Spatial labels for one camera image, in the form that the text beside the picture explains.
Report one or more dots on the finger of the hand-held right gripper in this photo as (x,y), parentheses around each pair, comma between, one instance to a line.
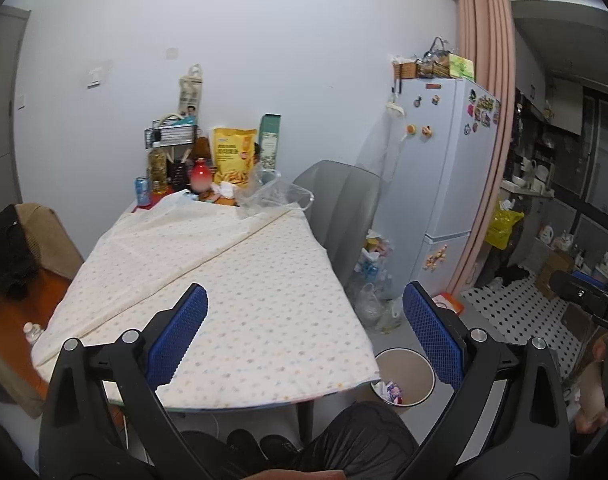
(564,285)

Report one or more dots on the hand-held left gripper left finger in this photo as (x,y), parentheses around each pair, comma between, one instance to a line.
(179,330)

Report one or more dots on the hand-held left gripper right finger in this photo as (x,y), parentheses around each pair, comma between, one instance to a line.
(434,335)

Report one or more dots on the white round trash bin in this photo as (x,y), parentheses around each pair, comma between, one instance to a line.
(409,365)

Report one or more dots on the person's right hand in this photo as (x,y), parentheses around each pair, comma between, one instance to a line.
(591,390)

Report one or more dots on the brown cardboard box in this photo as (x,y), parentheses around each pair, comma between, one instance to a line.
(559,265)

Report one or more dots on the orange white box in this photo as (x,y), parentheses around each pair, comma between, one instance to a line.
(446,302)

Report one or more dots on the clear floor plastic bag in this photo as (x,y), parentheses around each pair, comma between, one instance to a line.
(379,310)

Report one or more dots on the dotted cream tablecloth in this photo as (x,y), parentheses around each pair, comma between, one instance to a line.
(234,285)

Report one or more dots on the yellow plastic bag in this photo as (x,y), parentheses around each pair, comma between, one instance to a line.
(504,225)

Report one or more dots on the person's black trouser leg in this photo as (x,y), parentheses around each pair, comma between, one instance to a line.
(354,440)

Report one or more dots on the black shoe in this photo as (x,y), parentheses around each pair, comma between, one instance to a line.
(279,447)
(244,445)

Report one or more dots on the blue drink can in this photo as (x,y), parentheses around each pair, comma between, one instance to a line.
(142,191)

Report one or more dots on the small water bottle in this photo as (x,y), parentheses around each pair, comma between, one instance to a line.
(31,332)

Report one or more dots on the small white tissue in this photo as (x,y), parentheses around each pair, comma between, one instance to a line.
(229,190)

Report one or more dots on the black table leg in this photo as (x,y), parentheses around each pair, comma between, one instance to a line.
(304,422)

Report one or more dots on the red round vase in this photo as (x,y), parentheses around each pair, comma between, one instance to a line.
(200,175)

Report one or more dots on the black chopstick holder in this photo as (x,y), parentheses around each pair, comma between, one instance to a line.
(179,170)

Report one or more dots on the grey chair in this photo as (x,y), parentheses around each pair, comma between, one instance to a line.
(334,210)

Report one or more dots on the wooden bench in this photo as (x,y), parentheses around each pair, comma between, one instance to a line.
(19,320)

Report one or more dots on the cooking oil bottle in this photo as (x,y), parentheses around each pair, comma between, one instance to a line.
(157,167)

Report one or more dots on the white refrigerator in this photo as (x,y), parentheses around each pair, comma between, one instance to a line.
(444,170)

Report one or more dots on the yellow snack bag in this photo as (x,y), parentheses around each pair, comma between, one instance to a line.
(234,155)

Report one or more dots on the black bag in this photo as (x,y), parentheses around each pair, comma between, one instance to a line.
(6,255)

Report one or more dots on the green carton box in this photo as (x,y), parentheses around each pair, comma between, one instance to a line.
(270,140)

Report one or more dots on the printed paper bag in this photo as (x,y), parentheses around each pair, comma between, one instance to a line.
(190,92)

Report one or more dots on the green tissue box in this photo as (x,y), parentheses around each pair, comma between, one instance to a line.
(461,66)

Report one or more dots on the wooden storage box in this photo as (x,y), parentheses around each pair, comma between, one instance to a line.
(404,69)

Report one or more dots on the white wall switch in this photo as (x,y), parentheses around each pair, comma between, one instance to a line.
(95,75)

